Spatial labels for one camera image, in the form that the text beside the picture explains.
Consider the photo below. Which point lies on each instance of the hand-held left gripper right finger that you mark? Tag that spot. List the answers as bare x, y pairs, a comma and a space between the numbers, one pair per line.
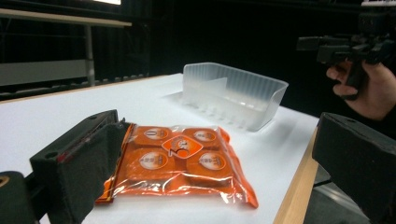
358, 161

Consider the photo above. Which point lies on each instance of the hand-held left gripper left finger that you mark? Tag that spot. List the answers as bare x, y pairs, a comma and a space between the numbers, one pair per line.
77, 161

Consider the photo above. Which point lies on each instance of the orange snack packet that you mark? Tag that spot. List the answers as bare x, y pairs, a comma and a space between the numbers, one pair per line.
183, 161

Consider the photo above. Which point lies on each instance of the translucent plastic bin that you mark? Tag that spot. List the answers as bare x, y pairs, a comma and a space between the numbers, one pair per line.
233, 93

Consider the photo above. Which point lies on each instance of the metal frame table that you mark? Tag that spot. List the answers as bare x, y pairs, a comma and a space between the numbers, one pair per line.
46, 56

